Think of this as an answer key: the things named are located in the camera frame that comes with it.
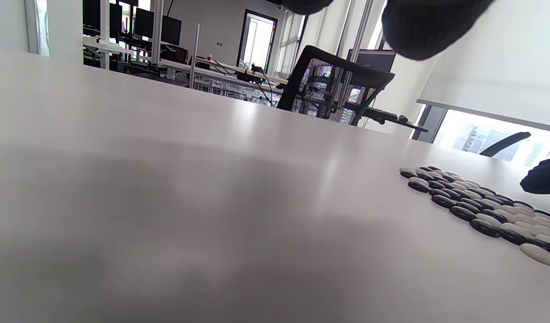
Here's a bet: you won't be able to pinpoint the white roller blind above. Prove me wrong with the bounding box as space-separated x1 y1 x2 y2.
416 0 550 134

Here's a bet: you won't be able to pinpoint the black mesh office chair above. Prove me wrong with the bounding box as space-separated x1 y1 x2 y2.
277 45 396 126

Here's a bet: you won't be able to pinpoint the pile of mixed Go stones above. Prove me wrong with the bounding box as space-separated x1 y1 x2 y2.
399 166 550 267

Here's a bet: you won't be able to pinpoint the person's right hand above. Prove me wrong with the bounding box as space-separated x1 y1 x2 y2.
520 157 550 195

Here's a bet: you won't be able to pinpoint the black computer monitor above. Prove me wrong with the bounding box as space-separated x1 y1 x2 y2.
133 8 155 39
109 4 123 39
83 0 100 32
161 15 182 45

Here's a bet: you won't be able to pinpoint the black keyboard tray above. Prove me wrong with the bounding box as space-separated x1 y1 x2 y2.
362 108 429 133

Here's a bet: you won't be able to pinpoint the white lab workbench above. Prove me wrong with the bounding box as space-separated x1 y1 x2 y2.
83 35 290 108

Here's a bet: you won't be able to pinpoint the dark framed glass door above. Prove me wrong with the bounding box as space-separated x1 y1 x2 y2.
237 9 279 74

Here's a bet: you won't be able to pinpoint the person's left hand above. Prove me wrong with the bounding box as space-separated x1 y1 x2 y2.
282 0 495 61

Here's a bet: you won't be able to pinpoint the aluminium profile rods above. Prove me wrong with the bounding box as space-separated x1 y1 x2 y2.
188 23 200 89

